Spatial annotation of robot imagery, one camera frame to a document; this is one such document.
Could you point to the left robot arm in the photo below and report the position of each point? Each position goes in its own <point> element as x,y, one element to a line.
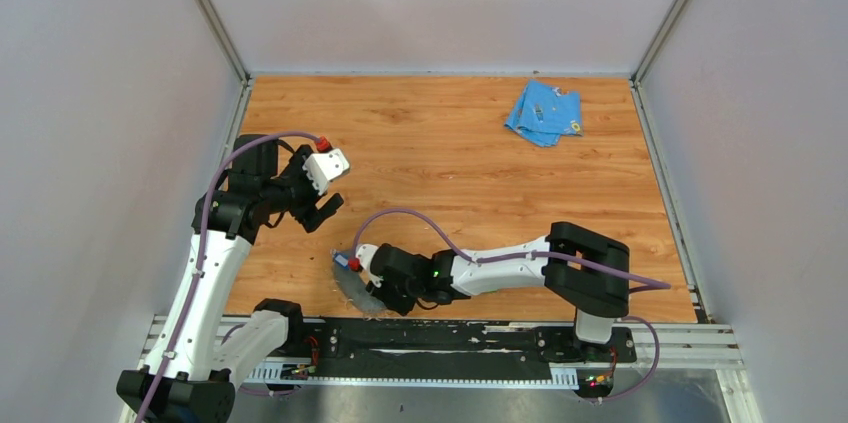
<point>190,374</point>

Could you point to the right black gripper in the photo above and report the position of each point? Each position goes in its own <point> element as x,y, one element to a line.
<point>383,294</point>

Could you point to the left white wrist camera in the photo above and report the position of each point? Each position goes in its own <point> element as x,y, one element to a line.
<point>323,168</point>

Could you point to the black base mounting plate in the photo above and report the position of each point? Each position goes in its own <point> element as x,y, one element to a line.
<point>427,349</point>

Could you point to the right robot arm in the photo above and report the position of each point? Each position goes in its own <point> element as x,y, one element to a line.
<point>582,267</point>

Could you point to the folded blue cloth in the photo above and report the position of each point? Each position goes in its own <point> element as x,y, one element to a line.
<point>543,114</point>

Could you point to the key with blue tag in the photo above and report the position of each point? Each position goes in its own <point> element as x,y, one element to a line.
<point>341,259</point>

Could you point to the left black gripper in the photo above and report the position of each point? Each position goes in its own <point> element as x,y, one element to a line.
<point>309,214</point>

